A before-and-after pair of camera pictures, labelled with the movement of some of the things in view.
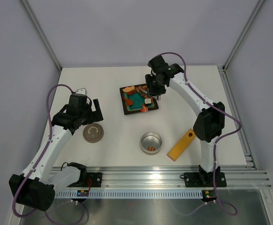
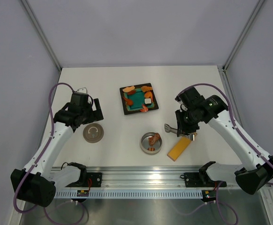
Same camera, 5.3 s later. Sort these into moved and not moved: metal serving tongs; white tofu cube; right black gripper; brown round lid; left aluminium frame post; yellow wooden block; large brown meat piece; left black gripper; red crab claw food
Moved: large brown meat piece; right black gripper; metal serving tongs
Not moved: yellow wooden block; left aluminium frame post; left black gripper; red crab claw food; white tofu cube; brown round lid
